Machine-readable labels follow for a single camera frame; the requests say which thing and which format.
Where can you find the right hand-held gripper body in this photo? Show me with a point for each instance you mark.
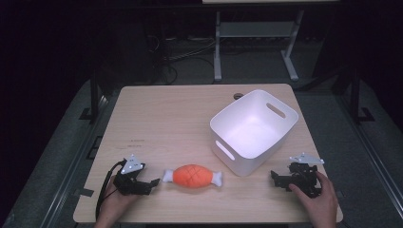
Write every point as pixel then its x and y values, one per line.
pixel 304 179

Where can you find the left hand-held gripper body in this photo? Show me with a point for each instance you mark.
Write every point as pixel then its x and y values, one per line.
pixel 128 185

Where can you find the white plastic basket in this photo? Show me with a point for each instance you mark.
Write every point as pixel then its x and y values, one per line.
pixel 253 133

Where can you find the black metal frame post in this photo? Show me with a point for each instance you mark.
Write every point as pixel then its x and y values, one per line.
pixel 94 98

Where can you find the person's left hand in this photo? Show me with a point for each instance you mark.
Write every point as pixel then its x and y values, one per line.
pixel 114 204

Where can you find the white metal table frame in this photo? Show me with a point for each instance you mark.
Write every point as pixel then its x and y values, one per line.
pixel 253 30

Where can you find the orange plush meat toy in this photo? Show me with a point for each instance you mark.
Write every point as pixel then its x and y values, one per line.
pixel 192 176

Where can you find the person's right hand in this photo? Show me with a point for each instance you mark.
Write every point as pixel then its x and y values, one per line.
pixel 320 205

